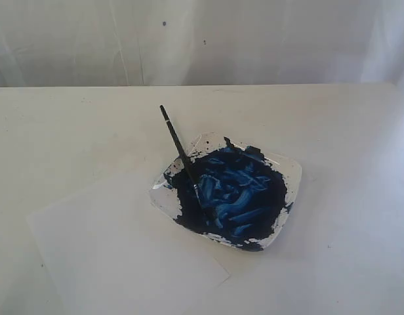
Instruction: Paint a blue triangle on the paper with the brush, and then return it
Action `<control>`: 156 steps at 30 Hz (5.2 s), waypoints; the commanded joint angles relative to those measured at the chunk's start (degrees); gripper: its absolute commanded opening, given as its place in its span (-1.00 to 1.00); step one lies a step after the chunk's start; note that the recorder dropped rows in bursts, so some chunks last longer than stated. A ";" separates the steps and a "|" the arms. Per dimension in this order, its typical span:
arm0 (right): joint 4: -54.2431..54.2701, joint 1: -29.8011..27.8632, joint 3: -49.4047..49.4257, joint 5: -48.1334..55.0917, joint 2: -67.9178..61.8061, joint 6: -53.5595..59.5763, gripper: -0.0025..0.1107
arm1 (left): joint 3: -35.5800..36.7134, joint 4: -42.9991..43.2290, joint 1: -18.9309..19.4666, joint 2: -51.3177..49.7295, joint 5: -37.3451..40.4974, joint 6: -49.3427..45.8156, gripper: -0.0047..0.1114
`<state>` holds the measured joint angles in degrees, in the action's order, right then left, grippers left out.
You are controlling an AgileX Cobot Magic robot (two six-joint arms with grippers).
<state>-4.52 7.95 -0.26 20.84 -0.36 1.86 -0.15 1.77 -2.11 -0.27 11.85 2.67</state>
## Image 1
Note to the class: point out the black paintbrush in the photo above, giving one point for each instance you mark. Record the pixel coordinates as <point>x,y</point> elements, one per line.
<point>186,162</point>

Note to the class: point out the white paper sheet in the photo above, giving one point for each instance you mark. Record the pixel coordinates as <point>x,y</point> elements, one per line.
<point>108,251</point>

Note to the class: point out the clear plate with blue paint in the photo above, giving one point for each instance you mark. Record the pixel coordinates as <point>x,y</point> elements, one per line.
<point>245,194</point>

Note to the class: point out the white backdrop cloth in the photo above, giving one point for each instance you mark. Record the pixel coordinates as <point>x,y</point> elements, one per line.
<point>117,43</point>

